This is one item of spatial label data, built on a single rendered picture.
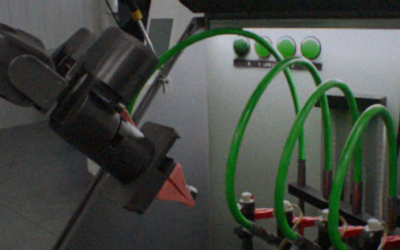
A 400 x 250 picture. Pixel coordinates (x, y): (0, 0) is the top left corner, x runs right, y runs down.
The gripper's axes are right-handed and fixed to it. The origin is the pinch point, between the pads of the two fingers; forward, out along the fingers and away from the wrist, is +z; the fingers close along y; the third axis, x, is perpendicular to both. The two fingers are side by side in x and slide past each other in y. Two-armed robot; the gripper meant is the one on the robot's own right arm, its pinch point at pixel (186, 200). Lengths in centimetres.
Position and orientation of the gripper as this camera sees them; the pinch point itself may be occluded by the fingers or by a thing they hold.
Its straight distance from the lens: 67.5
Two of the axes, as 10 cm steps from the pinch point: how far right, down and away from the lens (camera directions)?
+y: 5.2, -8.1, 2.5
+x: -6.0, -1.4, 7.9
